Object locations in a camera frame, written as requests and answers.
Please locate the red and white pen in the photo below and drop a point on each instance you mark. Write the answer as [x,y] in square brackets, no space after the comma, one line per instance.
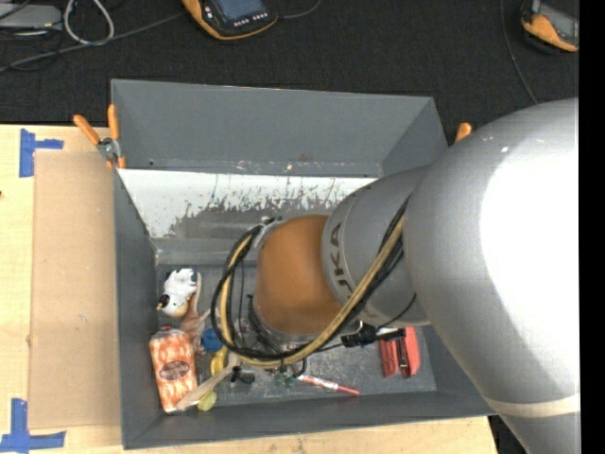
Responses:
[326,384]

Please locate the yellow toy fruit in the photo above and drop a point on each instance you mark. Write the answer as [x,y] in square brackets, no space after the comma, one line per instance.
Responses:
[218,362]

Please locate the blue round cap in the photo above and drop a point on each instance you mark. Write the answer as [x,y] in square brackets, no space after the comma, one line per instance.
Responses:
[211,340]

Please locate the tan wooden stick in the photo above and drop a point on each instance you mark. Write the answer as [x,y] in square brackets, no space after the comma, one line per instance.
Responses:
[208,386]

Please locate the beige toy animal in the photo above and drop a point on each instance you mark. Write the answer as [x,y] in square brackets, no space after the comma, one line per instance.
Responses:
[193,319]

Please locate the orange and white packet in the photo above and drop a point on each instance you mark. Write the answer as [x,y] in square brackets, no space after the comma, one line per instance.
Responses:
[172,371]

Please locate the white and black toy cow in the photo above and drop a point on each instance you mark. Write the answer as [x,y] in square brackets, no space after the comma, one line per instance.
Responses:
[178,291]

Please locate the brown cardboard board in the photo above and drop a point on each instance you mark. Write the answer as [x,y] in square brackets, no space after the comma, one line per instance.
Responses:
[71,291]

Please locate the grey metal bin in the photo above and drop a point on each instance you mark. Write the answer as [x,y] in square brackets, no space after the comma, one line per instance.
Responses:
[264,126]

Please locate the black cylinder on white bracket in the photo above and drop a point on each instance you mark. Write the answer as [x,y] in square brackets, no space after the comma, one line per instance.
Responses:
[357,337]

